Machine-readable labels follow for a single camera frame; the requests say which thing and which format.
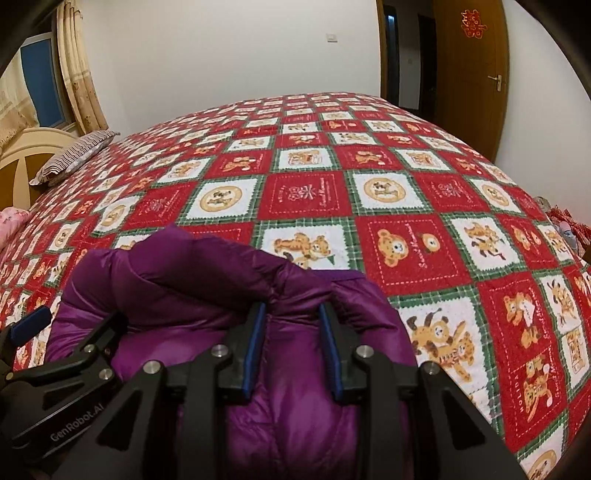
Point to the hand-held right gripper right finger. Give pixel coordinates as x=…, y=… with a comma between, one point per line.
x=330, y=350

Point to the colourful cloth pile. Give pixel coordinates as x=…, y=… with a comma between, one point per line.
x=563, y=230

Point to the cream round headboard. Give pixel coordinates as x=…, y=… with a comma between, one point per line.
x=27, y=143

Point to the red paper door decoration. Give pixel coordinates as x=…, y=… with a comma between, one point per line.
x=472, y=23

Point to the brown wooden door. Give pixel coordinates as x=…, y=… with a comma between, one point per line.
x=466, y=92

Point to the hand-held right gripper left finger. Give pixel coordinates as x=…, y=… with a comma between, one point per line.
x=256, y=350

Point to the beige patterned narrow curtain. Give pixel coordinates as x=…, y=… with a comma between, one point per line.
x=81, y=69

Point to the purple down jacket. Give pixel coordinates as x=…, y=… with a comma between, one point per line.
x=184, y=286

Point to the red checked printed blanket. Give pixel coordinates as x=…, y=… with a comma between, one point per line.
x=323, y=161

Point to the grey striped pillow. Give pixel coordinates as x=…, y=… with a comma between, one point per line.
x=74, y=157

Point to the beige patterned wide curtain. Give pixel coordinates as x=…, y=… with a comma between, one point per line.
x=14, y=101

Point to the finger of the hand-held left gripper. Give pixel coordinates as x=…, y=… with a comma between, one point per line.
x=32, y=323
x=97, y=334

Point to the dark wooden door frame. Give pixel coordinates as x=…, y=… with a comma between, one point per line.
x=381, y=46

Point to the pink floral pillow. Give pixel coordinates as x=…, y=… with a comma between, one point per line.
x=11, y=226

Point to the window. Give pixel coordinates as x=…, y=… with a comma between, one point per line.
x=46, y=78

